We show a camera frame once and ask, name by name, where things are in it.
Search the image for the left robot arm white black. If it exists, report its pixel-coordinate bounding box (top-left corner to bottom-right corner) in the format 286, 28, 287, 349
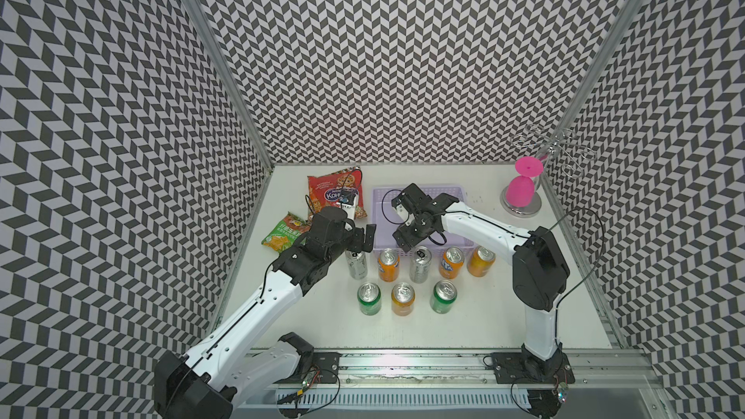
153, 207, 376, 418

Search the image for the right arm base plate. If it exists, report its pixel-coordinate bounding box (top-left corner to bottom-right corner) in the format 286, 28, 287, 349
489, 350, 576, 386

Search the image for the green soda can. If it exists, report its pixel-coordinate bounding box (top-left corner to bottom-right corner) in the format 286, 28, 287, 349
357, 282, 381, 316

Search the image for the orange Fanta can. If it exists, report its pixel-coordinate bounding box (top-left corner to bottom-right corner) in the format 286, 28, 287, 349
438, 246, 465, 279

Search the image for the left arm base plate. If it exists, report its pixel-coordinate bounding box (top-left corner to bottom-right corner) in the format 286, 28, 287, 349
279, 351, 341, 384

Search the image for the aluminium front rail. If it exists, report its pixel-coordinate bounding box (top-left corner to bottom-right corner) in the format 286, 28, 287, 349
314, 348, 662, 389

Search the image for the white Monster can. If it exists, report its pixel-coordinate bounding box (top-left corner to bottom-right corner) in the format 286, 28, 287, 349
409, 246, 432, 283
345, 250, 368, 280

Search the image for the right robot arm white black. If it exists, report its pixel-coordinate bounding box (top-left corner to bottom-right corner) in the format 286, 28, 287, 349
391, 184, 570, 382

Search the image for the lavender plastic basket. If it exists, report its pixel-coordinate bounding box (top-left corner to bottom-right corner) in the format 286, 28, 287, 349
369, 184, 476, 253

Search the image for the red candy bag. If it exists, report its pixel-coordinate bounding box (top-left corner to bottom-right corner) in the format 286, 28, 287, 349
308, 166, 367, 219

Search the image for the green snack bag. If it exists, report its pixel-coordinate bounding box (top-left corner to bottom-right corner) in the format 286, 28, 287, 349
262, 213, 310, 253

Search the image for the chrome glass holder stand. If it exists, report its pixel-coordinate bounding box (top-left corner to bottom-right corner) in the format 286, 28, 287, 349
501, 125, 599, 218

